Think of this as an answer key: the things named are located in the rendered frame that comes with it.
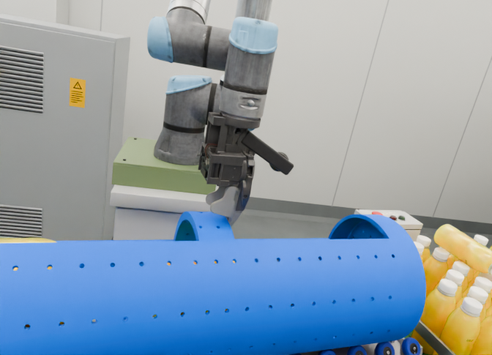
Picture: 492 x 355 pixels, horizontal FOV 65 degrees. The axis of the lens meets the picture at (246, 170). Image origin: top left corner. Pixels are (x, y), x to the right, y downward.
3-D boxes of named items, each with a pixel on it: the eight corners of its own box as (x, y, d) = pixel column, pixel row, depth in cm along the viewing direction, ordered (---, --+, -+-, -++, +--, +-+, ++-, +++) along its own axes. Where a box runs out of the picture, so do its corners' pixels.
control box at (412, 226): (347, 236, 130) (355, 208, 126) (394, 235, 137) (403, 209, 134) (364, 252, 121) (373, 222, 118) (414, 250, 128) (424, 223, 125)
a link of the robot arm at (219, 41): (214, 25, 75) (210, 24, 65) (270, 36, 76) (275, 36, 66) (208, 66, 78) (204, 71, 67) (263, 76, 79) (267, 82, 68)
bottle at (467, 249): (449, 217, 113) (509, 254, 97) (450, 235, 116) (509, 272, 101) (430, 230, 112) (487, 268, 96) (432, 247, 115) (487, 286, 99)
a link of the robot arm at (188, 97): (166, 116, 112) (171, 68, 108) (212, 123, 113) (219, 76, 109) (159, 124, 101) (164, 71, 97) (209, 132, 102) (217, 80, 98)
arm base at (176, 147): (153, 146, 115) (156, 114, 112) (203, 151, 119) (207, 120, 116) (154, 162, 101) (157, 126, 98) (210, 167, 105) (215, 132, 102)
